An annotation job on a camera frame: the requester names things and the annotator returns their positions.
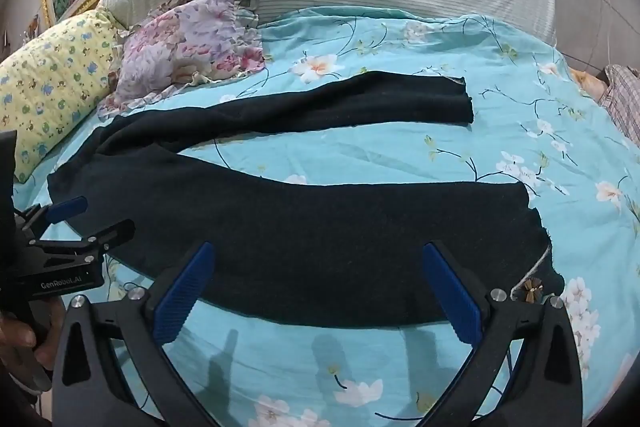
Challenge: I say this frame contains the pink floral ruffled pillow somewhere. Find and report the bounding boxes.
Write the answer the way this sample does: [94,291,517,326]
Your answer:
[97,0,266,118]

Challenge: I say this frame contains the turquoise floral bed sheet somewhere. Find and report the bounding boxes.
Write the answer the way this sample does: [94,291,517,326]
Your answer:
[12,4,640,427]

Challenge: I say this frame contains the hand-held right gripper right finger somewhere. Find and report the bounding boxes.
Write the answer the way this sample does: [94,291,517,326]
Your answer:
[415,241,583,427]

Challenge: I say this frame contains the black pants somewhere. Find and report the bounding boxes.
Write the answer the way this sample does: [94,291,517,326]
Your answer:
[47,71,566,330]

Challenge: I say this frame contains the person's left hand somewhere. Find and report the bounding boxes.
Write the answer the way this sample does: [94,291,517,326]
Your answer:
[0,301,67,360]

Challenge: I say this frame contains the orange cloth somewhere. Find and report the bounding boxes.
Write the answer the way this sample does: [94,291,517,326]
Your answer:
[570,67,608,100]

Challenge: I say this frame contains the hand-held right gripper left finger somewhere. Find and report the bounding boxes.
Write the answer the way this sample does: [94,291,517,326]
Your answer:
[52,241,221,427]

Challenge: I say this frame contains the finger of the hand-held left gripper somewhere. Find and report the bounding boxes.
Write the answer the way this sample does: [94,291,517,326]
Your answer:
[17,196,89,239]
[35,219,136,268]

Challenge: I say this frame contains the plaid cloth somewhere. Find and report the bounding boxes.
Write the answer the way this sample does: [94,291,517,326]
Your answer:
[599,63,640,145]

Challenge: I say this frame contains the yellow cartoon print pillow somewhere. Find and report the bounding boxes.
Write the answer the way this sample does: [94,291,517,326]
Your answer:
[0,9,121,184]

